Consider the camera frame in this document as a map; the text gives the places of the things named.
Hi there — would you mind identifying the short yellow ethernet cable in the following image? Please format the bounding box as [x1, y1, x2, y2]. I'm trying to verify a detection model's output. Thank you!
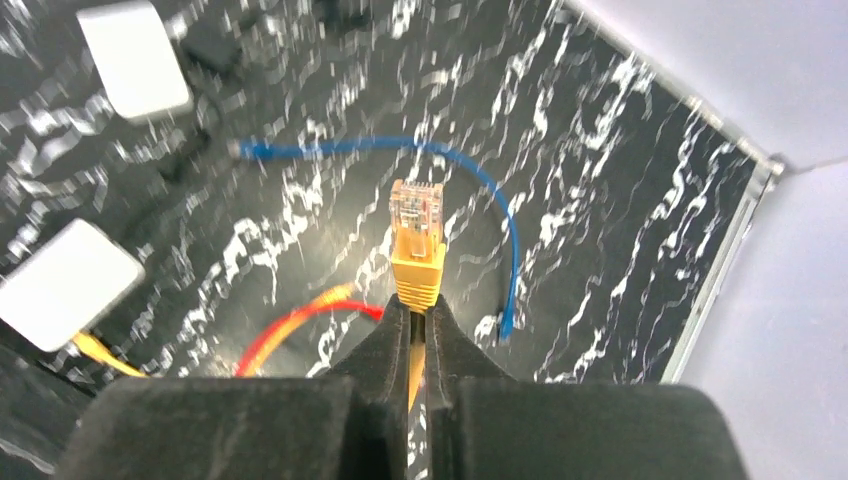
[248, 283, 359, 378]

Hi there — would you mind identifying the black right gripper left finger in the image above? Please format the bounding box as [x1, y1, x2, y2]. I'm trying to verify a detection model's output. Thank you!
[55, 298, 411, 479]

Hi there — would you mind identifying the blue ethernet cable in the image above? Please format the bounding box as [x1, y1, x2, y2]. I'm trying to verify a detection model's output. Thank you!
[235, 135, 521, 342]

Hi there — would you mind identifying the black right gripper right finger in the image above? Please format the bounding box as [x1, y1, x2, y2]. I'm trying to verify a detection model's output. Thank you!
[423, 299, 748, 479]

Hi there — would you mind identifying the black power adapter cable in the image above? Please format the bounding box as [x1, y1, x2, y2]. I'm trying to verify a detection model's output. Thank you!
[155, 23, 246, 187]

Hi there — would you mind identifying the red ethernet cable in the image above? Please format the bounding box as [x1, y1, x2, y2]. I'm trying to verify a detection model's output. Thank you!
[235, 299, 386, 379]

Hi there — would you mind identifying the long yellow ethernet cable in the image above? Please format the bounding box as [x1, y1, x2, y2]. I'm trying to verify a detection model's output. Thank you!
[69, 178, 448, 412]

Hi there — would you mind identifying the white network switch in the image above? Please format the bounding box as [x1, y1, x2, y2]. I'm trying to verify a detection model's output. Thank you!
[76, 1, 194, 124]
[1, 219, 145, 352]

